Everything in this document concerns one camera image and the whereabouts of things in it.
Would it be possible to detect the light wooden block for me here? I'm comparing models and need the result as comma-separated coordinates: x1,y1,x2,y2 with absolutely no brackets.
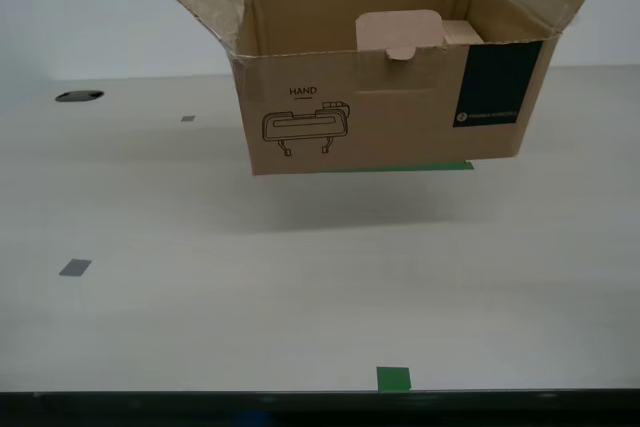
442,19,485,47

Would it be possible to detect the brown cardboard box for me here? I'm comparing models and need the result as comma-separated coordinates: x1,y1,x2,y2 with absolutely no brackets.
132,0,617,176

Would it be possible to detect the green tape strip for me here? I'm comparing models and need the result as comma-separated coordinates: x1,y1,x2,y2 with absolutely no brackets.
319,160,475,174

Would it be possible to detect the green tape square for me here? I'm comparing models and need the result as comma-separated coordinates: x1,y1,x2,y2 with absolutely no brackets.
375,366,411,393

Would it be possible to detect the black table cable grommet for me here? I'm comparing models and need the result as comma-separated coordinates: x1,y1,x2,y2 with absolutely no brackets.
54,90,105,104

